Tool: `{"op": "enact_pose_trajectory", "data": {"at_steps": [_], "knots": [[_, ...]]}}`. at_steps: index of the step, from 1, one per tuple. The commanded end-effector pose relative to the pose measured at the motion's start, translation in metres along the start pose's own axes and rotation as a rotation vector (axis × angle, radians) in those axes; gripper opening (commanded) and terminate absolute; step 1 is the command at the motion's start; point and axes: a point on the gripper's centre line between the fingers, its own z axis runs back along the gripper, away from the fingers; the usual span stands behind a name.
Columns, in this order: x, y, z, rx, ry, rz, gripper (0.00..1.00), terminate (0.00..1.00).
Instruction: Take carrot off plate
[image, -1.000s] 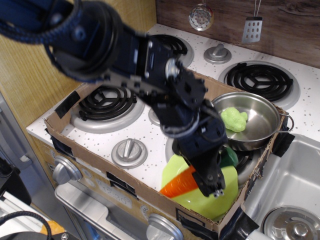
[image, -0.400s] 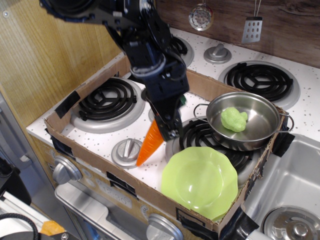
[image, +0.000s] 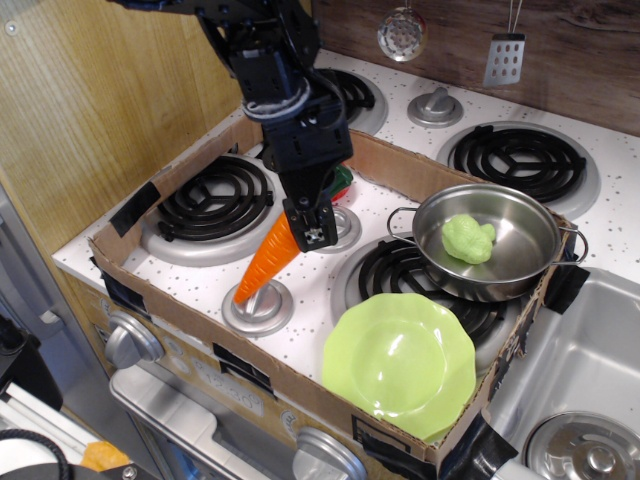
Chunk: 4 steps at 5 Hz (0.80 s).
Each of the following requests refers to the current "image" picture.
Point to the front left black burner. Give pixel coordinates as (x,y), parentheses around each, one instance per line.
(220,215)

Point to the back left black burner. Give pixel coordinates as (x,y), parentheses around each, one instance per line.
(366,105)

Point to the front right black burner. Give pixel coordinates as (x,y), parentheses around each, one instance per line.
(389,265)

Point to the green toy lettuce piece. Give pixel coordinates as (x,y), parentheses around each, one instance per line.
(465,239)

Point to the silver sink drain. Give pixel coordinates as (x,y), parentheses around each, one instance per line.
(581,445)

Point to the right silver oven knob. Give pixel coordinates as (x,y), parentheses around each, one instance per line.
(321,457)

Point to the silver oven knob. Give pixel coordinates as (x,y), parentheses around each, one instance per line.
(130,342)
(321,457)

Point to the back right black burner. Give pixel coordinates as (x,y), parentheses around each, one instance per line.
(539,161)

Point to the silver toy sink basin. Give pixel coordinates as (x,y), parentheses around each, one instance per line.
(585,359)

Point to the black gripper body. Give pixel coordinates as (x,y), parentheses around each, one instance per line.
(306,133)

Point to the silver stove knob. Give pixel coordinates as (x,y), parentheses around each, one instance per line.
(437,109)
(349,230)
(264,313)

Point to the silver centre stove knob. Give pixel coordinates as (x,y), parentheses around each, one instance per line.
(349,230)

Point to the silver back stove knob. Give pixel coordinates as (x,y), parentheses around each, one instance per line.
(437,109)

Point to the small steel pan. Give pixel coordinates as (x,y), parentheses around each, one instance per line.
(529,241)

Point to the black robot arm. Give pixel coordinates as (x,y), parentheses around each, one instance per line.
(270,49)

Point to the light green plastic plate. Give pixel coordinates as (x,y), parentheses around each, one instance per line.
(404,359)

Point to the yellow sponge piece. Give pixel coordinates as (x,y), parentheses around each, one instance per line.
(101,456)

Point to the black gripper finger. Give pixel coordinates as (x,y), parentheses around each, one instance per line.
(320,231)
(299,223)

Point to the orange plastic toy carrot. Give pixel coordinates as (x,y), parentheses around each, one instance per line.
(277,250)

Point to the silver oven door handle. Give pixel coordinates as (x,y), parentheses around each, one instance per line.
(195,441)

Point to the brown cardboard fence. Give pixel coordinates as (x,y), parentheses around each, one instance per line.
(286,373)

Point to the left silver oven knob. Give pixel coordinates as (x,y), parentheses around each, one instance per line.
(130,342)

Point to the silver front stove knob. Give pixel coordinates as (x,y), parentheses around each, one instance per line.
(264,313)

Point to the red toy strawberry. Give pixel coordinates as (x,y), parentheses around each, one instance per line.
(340,183)

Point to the black burner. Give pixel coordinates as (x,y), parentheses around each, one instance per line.
(220,215)
(539,161)
(389,265)
(366,105)

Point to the hanging silver slotted spatula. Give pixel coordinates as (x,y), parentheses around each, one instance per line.
(506,52)

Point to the hanging silver strainer ladle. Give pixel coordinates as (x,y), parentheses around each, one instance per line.
(402,33)

